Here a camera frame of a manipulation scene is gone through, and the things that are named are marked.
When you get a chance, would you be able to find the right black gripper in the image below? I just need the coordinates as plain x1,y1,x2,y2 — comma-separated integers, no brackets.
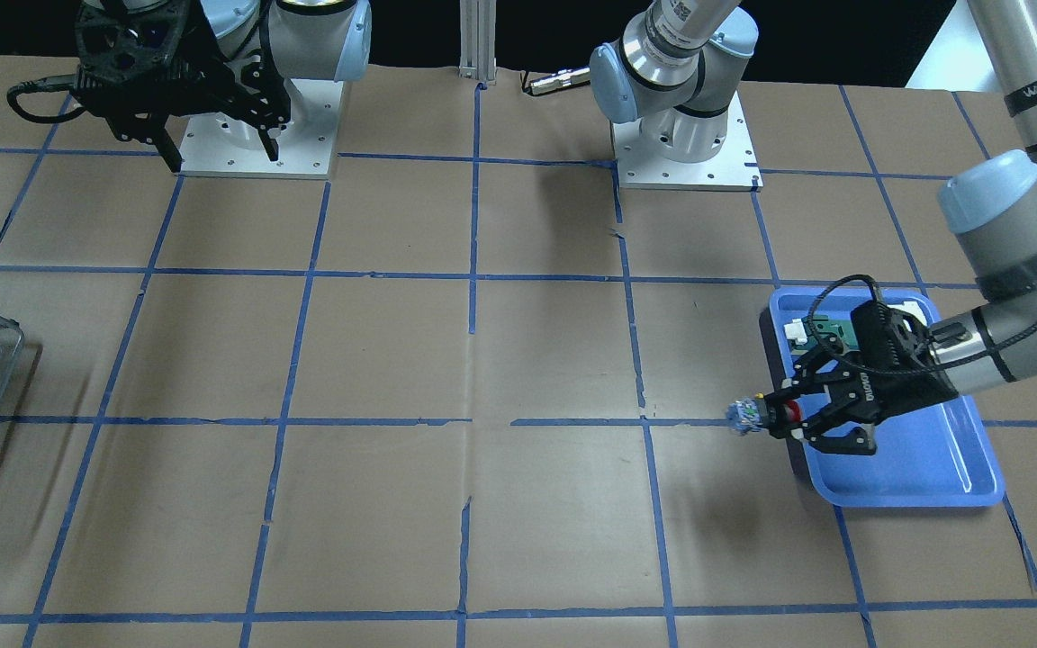
71,1,292,174

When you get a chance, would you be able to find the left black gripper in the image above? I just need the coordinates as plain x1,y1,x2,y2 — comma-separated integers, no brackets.
775,301,960,456

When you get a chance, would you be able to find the red emergency stop button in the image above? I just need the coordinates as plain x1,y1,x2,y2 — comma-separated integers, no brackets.
725,395,803,439

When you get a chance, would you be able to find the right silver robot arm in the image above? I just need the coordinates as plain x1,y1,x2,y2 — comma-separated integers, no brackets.
71,1,372,180

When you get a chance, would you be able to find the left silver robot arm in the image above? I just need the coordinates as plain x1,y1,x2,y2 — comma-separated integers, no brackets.
589,1,1037,455

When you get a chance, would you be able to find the green terminal block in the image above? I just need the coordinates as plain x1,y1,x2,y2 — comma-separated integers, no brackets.
782,315,859,356

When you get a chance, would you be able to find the blue plastic tray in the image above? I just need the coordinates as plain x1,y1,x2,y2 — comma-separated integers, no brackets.
760,286,1005,508

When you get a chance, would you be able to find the white circuit breaker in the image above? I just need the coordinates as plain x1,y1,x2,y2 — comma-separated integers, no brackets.
890,301,929,327

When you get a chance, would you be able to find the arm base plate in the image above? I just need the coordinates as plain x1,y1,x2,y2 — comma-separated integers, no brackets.
176,79,341,179
610,94,764,192

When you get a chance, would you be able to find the aluminium frame post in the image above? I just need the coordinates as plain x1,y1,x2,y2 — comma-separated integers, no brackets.
458,0,498,86

